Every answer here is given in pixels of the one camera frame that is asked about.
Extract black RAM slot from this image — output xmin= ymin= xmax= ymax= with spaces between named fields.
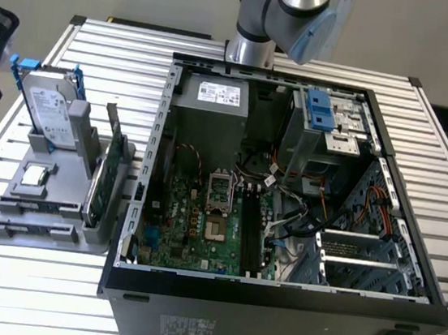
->
xmin=245 ymin=183 xmax=275 ymax=280
xmin=234 ymin=182 xmax=264 ymax=279

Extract hard disk in blue carrier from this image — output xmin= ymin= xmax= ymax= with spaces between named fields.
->
xmin=0 ymin=54 xmax=93 ymax=158

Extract green motherboard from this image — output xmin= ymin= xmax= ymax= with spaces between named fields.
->
xmin=134 ymin=137 xmax=292 ymax=283

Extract blue drive latch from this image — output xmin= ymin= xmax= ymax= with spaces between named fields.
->
xmin=301 ymin=86 xmax=340 ymax=133

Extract grey power supply unit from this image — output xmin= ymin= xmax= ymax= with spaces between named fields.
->
xmin=164 ymin=70 xmax=254 ymax=178

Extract black open PC case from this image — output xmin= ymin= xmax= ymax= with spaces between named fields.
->
xmin=91 ymin=45 xmax=448 ymax=335

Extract metal socket cover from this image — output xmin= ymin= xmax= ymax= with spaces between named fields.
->
xmin=204 ymin=165 xmax=237 ymax=218

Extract metal disk bay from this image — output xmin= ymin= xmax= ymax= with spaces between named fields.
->
xmin=309 ymin=226 xmax=429 ymax=299

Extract wire bundle with white labels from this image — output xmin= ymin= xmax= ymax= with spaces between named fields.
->
xmin=227 ymin=148 xmax=332 ymax=250

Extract twisted coloured fan wire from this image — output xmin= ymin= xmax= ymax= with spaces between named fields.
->
xmin=171 ymin=141 xmax=206 ymax=186

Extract CPU socket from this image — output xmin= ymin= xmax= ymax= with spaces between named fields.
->
xmin=203 ymin=213 xmax=230 ymax=245

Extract green graphics card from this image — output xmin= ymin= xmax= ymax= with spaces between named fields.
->
xmin=80 ymin=101 xmax=135 ymax=232

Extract orange power wires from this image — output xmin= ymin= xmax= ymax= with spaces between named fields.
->
xmin=354 ymin=183 xmax=406 ymax=243

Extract black case fan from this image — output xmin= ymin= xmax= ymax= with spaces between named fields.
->
xmin=147 ymin=124 xmax=181 ymax=227

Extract silver CPU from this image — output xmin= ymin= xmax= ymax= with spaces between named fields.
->
xmin=19 ymin=162 xmax=51 ymax=189

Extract grey parts rack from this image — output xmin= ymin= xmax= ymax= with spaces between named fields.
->
xmin=0 ymin=90 xmax=142 ymax=262

